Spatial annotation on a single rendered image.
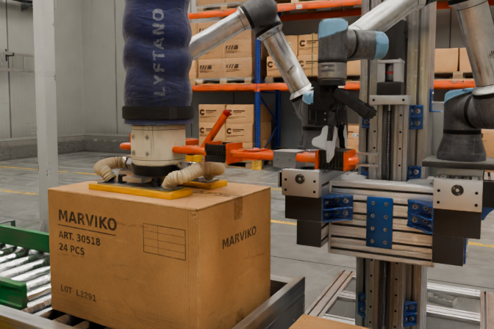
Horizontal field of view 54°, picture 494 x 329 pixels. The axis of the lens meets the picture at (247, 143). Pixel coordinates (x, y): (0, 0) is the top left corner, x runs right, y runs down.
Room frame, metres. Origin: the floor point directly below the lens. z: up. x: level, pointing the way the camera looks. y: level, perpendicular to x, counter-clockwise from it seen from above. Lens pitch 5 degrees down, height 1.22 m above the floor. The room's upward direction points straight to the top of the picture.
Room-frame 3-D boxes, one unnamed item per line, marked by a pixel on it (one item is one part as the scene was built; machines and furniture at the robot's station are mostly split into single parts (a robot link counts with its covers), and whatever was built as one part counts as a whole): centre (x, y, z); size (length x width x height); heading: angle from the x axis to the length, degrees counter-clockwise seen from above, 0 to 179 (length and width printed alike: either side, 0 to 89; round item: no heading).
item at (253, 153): (1.57, 0.05, 1.08); 0.93 x 0.30 x 0.04; 59
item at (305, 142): (1.83, -0.27, 1.09); 0.15 x 0.15 x 0.10
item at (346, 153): (1.25, -0.23, 1.08); 0.08 x 0.07 x 0.05; 59
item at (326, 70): (1.27, -0.22, 1.30); 0.08 x 0.08 x 0.05
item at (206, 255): (1.56, 0.28, 0.75); 0.60 x 0.40 x 0.40; 59
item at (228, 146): (1.44, 0.07, 1.08); 0.10 x 0.08 x 0.06; 149
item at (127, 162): (1.57, 0.28, 1.01); 0.34 x 0.25 x 0.06; 59
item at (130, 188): (1.48, 0.33, 0.97); 0.34 x 0.10 x 0.05; 59
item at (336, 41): (1.27, -0.22, 1.38); 0.09 x 0.08 x 0.11; 112
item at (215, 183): (1.65, 0.23, 0.97); 0.34 x 0.10 x 0.05; 59
